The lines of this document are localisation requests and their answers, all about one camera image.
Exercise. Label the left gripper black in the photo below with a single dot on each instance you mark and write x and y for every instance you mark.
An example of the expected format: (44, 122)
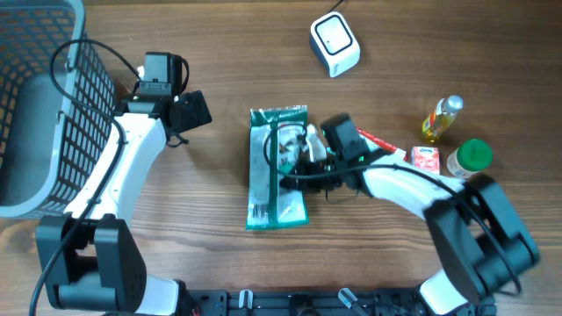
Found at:
(196, 110)

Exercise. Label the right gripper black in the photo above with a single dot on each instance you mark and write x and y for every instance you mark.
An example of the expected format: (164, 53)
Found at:
(311, 184)

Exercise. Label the red stick packet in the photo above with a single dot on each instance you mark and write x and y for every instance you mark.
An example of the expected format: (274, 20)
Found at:
(374, 142)

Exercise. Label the red white carton cup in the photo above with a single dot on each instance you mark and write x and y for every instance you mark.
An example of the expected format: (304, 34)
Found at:
(426, 158)

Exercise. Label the yellow liquid small bottle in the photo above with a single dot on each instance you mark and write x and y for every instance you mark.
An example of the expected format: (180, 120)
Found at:
(441, 118)

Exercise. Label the green lid white jar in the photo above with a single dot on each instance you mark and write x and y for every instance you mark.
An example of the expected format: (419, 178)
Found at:
(470, 158)

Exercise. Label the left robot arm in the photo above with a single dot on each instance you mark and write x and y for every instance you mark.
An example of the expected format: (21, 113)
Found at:
(88, 256)

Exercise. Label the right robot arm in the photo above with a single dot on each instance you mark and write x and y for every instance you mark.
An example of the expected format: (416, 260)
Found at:
(480, 239)

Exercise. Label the white barcode scanner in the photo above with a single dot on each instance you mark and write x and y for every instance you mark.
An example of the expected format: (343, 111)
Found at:
(334, 44)

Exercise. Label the grey plastic mesh basket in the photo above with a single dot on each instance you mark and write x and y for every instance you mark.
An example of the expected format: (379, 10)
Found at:
(55, 94)

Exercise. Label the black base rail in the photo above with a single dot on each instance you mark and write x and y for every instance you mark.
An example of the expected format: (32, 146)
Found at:
(381, 302)

